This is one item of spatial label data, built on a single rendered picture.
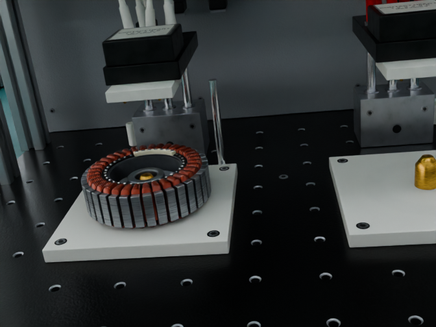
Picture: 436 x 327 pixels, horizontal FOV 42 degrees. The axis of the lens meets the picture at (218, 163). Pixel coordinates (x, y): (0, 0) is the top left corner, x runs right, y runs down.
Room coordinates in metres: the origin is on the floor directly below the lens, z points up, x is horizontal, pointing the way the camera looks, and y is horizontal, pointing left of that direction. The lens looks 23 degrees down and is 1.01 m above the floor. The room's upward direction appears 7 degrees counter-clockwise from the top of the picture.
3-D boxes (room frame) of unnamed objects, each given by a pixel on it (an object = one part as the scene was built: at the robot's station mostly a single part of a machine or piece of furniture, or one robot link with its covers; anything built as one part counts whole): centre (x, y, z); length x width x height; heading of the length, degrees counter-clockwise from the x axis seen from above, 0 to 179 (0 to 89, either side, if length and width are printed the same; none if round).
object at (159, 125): (0.60, 0.05, 0.80); 0.07 x 0.05 x 0.06; 83
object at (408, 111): (0.57, -0.19, 0.80); 0.07 x 0.05 x 0.06; 83
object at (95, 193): (0.46, 0.06, 0.80); 0.11 x 0.11 x 0.04
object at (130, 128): (0.60, 0.09, 0.80); 0.01 x 0.01 x 0.03; 83
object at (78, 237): (0.46, 0.06, 0.78); 0.15 x 0.15 x 0.01; 83
